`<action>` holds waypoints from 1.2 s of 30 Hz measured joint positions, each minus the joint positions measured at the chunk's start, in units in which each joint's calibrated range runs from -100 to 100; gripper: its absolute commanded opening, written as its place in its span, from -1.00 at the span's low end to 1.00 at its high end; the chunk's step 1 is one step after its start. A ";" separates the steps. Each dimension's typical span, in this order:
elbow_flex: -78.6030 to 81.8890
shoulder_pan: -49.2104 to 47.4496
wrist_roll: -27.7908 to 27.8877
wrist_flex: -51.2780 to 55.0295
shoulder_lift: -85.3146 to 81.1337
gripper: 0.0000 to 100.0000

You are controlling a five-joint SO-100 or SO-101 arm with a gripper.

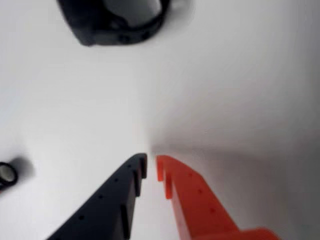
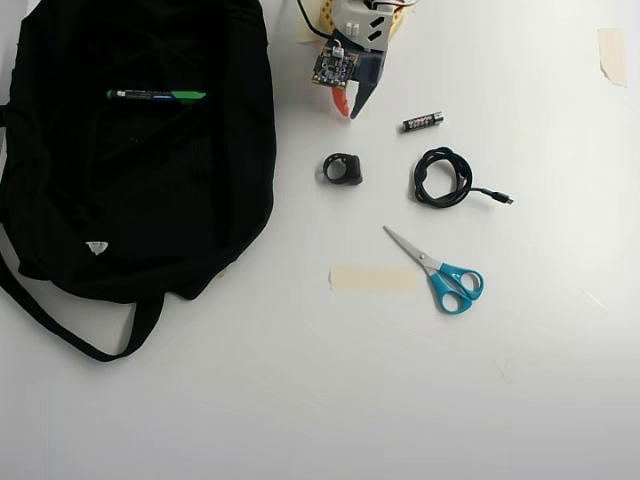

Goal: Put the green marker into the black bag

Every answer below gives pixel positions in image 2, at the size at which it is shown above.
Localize black fabric bag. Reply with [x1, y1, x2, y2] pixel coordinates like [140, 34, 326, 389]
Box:
[0, 0, 279, 364]

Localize narrow beige masking tape strip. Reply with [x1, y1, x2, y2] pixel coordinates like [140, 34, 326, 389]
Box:
[298, 0, 322, 44]

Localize black rubber ring strap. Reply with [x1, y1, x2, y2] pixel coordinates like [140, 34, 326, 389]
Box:
[318, 151, 364, 187]

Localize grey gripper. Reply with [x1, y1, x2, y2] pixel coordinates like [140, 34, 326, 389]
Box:
[330, 0, 397, 121]

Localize teal handled scissors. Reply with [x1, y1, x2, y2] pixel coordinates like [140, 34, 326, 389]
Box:
[382, 225, 486, 316]

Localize thin black camera wire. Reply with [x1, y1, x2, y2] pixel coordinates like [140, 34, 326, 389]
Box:
[296, 0, 332, 41]

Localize bare camera circuit board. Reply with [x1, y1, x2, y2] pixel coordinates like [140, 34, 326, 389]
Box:
[309, 39, 363, 91]

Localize coiled black USB cable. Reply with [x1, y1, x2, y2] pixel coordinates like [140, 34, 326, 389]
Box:
[412, 145, 516, 210]

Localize black AAA battery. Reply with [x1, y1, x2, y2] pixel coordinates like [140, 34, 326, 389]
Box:
[399, 111, 446, 135]

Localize long beige masking tape strip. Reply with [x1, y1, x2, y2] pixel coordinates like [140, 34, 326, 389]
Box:
[328, 264, 419, 294]

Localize green and black marker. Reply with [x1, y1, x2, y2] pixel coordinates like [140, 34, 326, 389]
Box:
[105, 88, 208, 104]

